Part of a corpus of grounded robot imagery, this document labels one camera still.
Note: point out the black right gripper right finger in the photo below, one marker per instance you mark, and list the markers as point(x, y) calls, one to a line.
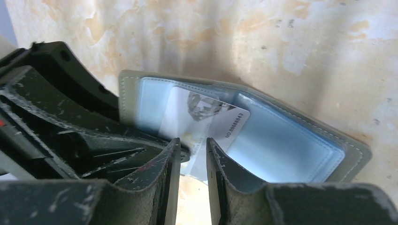
point(238, 197)

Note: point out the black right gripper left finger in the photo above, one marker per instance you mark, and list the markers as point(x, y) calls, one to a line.
point(147, 196)

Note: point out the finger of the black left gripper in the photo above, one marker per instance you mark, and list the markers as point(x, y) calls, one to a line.
point(45, 134)
point(61, 68)

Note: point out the grey leather card holder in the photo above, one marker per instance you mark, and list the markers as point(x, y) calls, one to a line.
point(277, 143)

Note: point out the silver VIP card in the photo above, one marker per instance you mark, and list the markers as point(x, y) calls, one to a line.
point(193, 117)

